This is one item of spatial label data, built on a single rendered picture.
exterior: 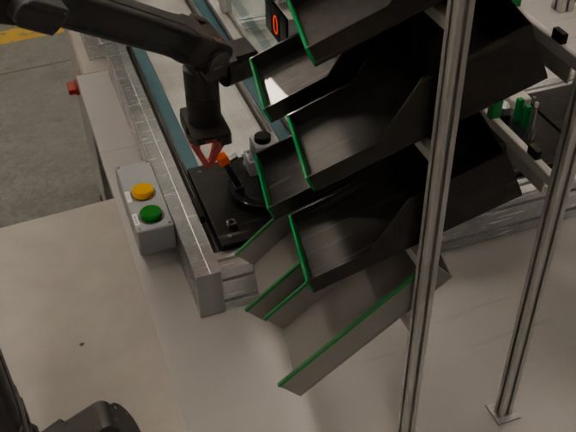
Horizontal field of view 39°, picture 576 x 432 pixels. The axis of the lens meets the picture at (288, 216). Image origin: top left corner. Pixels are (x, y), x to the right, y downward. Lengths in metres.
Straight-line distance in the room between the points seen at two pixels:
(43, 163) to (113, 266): 1.85
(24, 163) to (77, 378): 2.09
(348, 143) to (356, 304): 0.29
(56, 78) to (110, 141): 2.06
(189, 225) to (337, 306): 0.42
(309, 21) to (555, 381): 0.77
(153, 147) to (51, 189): 1.59
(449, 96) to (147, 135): 0.98
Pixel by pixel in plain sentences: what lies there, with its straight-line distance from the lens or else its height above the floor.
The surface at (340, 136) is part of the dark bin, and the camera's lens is 0.97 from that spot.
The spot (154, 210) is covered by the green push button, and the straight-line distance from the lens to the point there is 1.51.
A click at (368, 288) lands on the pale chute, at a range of 1.15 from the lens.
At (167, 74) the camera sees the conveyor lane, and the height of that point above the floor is 0.92.
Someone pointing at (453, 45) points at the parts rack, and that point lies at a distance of 0.82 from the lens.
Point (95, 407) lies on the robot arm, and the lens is 0.89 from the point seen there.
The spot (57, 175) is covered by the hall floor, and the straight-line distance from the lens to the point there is 3.32.
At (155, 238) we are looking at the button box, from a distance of 1.51.
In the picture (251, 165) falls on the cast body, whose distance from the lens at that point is 1.46.
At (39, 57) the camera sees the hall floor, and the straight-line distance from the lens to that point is 4.15.
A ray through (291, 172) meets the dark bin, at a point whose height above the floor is 1.21.
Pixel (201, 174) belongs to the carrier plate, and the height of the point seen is 0.97.
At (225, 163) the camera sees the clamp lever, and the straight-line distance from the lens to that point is 1.46.
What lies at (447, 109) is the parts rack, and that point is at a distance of 0.86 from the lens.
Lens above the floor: 1.92
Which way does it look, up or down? 40 degrees down
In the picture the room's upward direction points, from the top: 1 degrees counter-clockwise
